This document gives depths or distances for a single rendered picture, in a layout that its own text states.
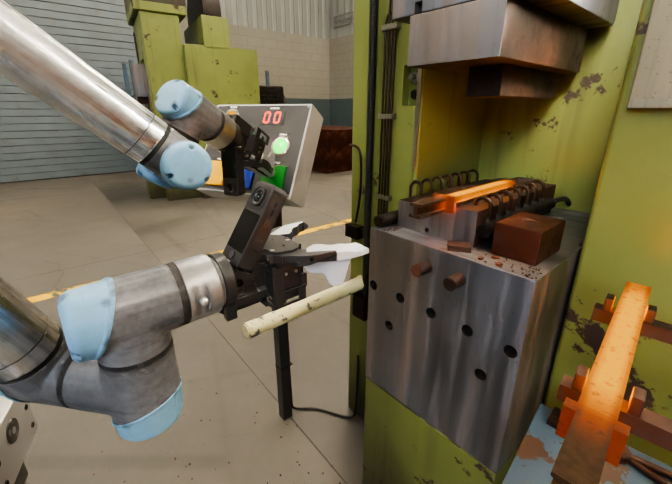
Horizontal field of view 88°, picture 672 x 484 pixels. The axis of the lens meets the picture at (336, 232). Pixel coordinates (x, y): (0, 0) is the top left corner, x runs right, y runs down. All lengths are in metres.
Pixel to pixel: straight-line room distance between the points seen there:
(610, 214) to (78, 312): 0.82
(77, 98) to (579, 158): 1.11
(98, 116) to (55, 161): 7.72
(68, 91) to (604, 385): 0.69
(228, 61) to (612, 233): 5.02
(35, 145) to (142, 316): 7.91
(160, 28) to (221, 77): 0.84
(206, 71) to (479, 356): 4.94
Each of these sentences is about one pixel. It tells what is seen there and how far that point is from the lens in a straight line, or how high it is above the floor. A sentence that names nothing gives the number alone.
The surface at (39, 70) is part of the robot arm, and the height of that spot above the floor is 1.23.
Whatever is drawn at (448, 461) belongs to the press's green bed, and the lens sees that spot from 1.01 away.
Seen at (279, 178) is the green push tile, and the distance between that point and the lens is 0.97.
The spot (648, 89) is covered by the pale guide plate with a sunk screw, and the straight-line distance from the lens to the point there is 0.78.
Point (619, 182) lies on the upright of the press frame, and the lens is 0.81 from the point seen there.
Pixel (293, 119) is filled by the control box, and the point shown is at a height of 1.16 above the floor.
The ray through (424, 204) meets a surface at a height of 1.01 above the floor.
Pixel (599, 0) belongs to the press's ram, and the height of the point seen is 1.39.
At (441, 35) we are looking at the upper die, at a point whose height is 1.32.
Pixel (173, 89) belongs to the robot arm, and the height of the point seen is 1.22.
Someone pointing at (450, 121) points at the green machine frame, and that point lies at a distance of 1.10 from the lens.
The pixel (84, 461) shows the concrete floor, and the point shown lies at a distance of 1.74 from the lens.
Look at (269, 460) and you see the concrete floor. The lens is 1.51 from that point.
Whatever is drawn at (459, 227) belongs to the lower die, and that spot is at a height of 0.95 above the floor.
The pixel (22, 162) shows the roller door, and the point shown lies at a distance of 8.31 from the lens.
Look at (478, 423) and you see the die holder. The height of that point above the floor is 0.57.
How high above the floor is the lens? 1.18
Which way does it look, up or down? 19 degrees down
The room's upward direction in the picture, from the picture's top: straight up
